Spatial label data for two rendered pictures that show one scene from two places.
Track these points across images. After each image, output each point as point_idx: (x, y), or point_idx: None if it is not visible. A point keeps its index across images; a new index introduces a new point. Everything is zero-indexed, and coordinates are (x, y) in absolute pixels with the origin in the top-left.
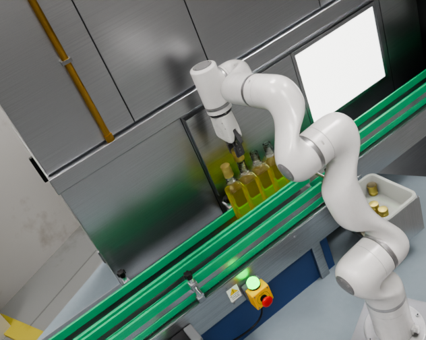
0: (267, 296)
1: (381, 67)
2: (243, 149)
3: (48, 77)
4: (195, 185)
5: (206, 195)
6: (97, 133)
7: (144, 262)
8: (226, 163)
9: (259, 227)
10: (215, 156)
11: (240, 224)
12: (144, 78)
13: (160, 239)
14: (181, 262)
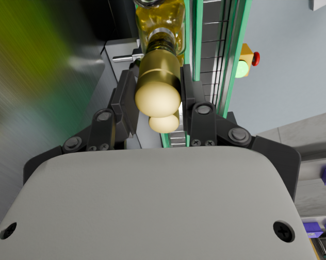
0: (258, 60)
1: None
2: (191, 75)
3: None
4: (91, 119)
5: (96, 87)
6: None
7: (137, 145)
8: (158, 118)
9: (238, 47)
10: (58, 98)
11: (198, 69)
12: None
13: (129, 140)
14: (188, 140)
